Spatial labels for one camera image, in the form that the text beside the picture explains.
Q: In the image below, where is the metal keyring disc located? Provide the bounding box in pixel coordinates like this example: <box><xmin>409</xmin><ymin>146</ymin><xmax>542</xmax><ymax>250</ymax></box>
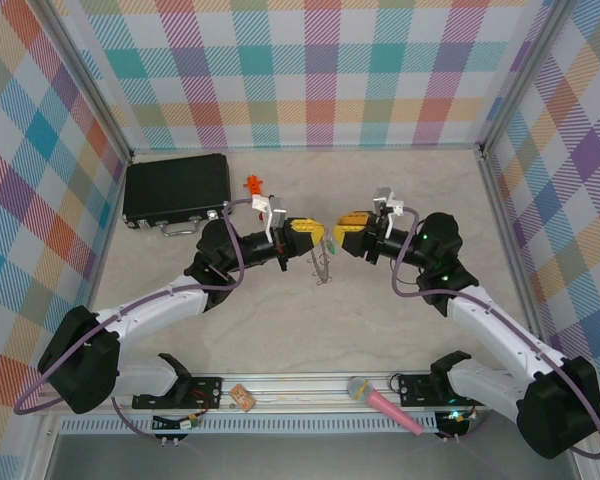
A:
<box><xmin>306</xmin><ymin>238</ymin><xmax>334</xmax><ymax>287</ymax></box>

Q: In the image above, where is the black carrying case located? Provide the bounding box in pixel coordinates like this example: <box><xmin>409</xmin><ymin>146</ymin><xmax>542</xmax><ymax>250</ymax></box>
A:
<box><xmin>122</xmin><ymin>152</ymin><xmax>233</xmax><ymax>239</ymax></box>

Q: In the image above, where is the pink toy microphone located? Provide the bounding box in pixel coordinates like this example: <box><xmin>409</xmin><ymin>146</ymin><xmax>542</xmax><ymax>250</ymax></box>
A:
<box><xmin>346</xmin><ymin>376</ymin><xmax>425</xmax><ymax>437</ymax></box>

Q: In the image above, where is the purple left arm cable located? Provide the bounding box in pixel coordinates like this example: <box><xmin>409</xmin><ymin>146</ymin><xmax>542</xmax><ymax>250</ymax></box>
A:
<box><xmin>14</xmin><ymin>197</ymin><xmax>261</xmax><ymax>446</ymax></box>

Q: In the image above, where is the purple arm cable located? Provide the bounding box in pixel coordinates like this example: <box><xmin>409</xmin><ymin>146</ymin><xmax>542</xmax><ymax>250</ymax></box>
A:
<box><xmin>390</xmin><ymin>207</ymin><xmax>600</xmax><ymax>460</ymax></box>
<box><xmin>14</xmin><ymin>197</ymin><xmax>261</xmax><ymax>446</ymax></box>

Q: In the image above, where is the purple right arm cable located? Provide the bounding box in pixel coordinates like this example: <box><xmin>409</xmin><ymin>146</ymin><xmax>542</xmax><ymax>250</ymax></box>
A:
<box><xmin>390</xmin><ymin>207</ymin><xmax>600</xmax><ymax>460</ymax></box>

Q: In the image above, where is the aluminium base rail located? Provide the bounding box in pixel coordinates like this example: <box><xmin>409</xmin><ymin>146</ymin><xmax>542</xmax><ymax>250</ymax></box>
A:
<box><xmin>189</xmin><ymin>368</ymin><xmax>501</xmax><ymax>412</ymax></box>

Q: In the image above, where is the small wired connector board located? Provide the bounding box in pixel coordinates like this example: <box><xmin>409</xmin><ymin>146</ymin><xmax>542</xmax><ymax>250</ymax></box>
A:
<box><xmin>152</xmin><ymin>410</ymin><xmax>204</xmax><ymax>432</ymax></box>
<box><xmin>435</xmin><ymin>408</ymin><xmax>479</xmax><ymax>431</ymax></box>

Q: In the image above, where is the aluminium frame post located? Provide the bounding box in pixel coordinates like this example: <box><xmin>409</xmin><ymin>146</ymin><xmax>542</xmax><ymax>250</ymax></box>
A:
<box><xmin>478</xmin><ymin>0</ymin><xmax>581</xmax><ymax>156</ymax></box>
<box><xmin>38</xmin><ymin>0</ymin><xmax>135</xmax><ymax>160</ymax></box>

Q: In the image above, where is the white slotted cable duct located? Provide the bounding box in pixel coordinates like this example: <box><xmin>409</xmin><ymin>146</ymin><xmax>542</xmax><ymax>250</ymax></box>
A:
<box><xmin>59</xmin><ymin>412</ymin><xmax>440</xmax><ymax>435</ymax></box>

